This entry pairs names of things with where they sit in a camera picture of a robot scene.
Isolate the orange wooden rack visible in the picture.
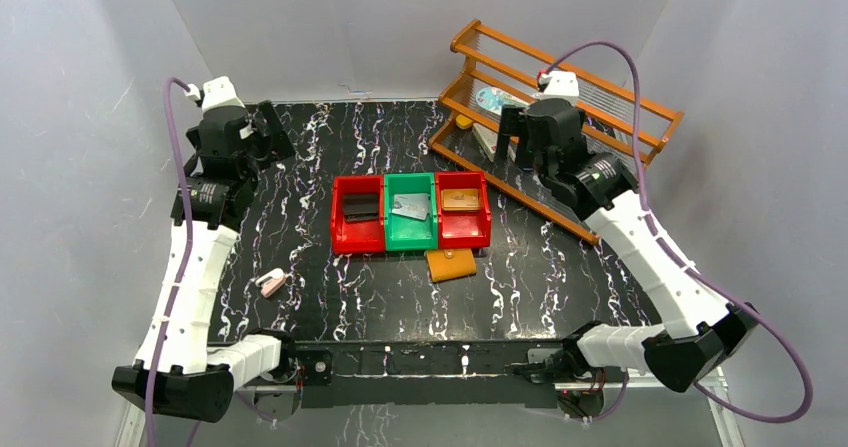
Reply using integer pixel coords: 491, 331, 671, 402
427, 19, 685, 247

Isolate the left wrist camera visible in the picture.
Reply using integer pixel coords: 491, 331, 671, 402
184, 76, 245, 113

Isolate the blue packaged tool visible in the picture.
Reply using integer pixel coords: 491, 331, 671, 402
474, 86, 528, 116

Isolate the red bin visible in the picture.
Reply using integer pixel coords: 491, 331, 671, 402
331, 175, 386, 254
435, 171, 492, 249

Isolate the gold card in bin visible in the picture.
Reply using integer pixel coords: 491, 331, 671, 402
441, 188, 481, 212

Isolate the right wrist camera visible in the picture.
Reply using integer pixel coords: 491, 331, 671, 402
533, 69, 580, 106

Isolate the green bin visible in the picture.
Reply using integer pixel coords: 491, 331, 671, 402
384, 172, 438, 251

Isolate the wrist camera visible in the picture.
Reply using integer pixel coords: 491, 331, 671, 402
184, 76, 245, 113
533, 69, 580, 106

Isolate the right red bin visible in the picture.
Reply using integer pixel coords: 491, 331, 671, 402
435, 171, 492, 249

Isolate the grey card in bin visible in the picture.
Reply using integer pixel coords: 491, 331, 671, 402
391, 193, 432, 221

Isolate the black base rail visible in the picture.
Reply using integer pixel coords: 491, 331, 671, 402
287, 339, 578, 408

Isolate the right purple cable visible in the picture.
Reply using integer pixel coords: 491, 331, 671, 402
539, 40, 814, 425

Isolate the orange card holder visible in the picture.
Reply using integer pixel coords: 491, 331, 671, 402
426, 248, 477, 283

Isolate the yellow small object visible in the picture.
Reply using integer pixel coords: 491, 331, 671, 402
455, 114, 474, 130

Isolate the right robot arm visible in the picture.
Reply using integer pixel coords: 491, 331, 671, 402
497, 98, 756, 392

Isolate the pink white small clip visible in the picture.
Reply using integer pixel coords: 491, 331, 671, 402
255, 268, 286, 299

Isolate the black card in bin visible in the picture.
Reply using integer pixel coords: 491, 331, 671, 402
342, 192, 381, 223

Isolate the white small box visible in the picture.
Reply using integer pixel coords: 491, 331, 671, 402
472, 123, 499, 162

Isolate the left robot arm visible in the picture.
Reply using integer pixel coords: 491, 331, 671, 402
111, 101, 295, 423

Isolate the left red bin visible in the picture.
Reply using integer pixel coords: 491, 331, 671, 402
331, 175, 386, 254

